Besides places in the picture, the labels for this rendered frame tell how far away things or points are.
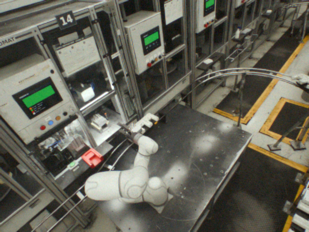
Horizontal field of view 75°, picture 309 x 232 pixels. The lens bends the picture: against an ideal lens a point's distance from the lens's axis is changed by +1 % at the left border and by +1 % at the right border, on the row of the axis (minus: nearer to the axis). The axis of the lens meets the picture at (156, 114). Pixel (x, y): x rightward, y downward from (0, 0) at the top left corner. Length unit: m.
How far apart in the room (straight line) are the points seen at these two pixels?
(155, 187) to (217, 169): 0.66
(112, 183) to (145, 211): 0.80
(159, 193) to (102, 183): 0.64
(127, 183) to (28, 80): 0.91
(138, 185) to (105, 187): 0.17
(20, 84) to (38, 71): 0.13
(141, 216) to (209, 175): 0.68
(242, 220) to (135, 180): 1.70
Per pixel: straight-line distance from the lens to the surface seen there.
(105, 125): 2.19
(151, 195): 1.63
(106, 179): 1.08
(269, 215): 2.63
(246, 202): 2.63
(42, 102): 1.56
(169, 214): 1.78
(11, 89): 1.50
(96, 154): 1.89
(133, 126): 2.05
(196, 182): 1.90
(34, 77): 1.51
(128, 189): 1.02
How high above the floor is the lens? 2.33
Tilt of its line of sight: 41 degrees down
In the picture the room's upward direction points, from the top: 10 degrees counter-clockwise
